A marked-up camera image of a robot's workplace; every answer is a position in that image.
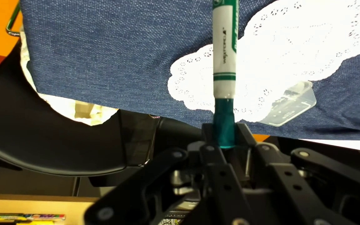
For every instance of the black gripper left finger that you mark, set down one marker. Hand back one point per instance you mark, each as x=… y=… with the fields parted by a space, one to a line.
x=167 y=188

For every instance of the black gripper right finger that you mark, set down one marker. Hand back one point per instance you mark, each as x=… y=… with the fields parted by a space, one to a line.
x=312 y=183

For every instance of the green and white marker pen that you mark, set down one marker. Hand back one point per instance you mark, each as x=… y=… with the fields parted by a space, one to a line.
x=225 y=50

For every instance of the clear plastic container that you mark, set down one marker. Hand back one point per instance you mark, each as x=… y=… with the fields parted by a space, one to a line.
x=290 y=107

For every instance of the black office chair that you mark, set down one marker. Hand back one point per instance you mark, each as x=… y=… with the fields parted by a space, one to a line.
x=42 y=142

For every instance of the white paper lace doily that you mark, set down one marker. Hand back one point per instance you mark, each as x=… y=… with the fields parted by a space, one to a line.
x=280 y=50

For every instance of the yellow marker pack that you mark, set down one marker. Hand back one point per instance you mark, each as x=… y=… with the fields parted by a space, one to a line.
x=30 y=217

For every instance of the light wooden table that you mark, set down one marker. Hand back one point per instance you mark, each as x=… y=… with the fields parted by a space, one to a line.
x=21 y=207

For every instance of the blue denim table cloth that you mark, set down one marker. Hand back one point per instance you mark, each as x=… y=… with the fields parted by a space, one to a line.
x=105 y=54

